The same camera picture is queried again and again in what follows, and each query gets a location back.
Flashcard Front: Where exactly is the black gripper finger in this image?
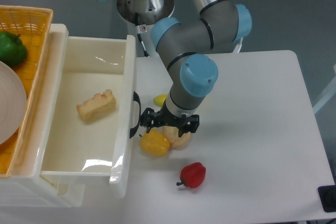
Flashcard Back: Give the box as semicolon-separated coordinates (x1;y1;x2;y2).
177;114;200;137
140;108;161;133

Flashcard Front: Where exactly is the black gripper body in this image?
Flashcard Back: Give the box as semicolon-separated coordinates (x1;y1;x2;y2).
155;110;187;129

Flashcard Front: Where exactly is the white drawer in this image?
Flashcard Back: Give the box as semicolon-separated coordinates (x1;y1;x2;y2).
41;35;140;198

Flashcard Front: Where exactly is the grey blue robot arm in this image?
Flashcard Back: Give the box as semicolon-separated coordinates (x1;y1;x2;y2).
97;0;252;135

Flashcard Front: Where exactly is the white drawer cabinet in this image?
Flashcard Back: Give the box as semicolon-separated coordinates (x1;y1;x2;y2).
1;24;85;207

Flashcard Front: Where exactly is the yellow banana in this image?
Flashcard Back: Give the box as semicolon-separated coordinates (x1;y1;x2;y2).
153;94;167;107

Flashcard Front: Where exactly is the round bread bun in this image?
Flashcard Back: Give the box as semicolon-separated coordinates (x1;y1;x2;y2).
162;126;191;149

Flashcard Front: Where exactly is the yellow bell pepper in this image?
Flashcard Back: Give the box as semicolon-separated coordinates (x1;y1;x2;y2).
139;129;170;156

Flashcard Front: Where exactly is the red bell pepper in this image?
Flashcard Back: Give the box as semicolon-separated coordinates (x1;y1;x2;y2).
176;162;206;189

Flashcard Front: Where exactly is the toast bread slice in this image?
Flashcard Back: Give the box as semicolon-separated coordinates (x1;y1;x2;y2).
76;89;117;123

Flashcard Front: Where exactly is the beige round plate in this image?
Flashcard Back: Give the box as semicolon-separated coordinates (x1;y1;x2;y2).
1;62;27;144

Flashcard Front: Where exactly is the yellow woven basket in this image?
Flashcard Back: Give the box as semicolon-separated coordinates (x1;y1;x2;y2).
1;5;53;178

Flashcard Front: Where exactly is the green bell pepper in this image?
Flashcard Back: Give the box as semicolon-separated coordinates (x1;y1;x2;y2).
1;31;27;68

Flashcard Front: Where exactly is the black device at edge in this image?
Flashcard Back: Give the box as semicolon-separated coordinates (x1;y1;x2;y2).
318;185;336;212

